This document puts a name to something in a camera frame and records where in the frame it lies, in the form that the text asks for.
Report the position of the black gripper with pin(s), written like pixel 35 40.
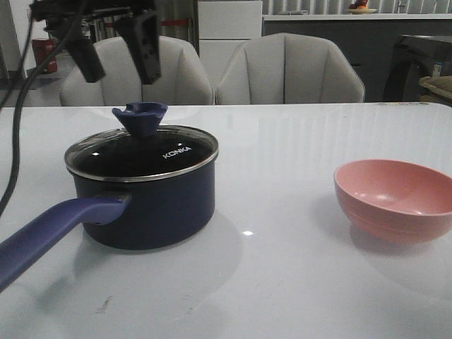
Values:
pixel 140 29

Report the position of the dark grey counter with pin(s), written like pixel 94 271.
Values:
pixel 367 40

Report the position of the fruit plate on counter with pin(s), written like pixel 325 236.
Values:
pixel 360 7

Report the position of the black appliance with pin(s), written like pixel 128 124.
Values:
pixel 414 57

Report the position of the white drawer cabinet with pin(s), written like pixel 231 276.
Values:
pixel 222 26

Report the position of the dark blue saucepan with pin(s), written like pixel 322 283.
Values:
pixel 130 216

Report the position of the pink bowl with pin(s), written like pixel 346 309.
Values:
pixel 395 201

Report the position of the tan cushion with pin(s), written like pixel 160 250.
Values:
pixel 436 89

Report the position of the glass lid with blue knob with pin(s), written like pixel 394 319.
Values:
pixel 143 149

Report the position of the red barrier belt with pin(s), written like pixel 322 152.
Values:
pixel 175 23

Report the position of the left grey upholstered chair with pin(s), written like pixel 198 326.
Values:
pixel 183 80

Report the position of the right grey upholstered chair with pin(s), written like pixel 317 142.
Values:
pixel 286 68

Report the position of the grey upholstered chair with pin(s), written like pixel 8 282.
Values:
pixel 286 68
pixel 183 80

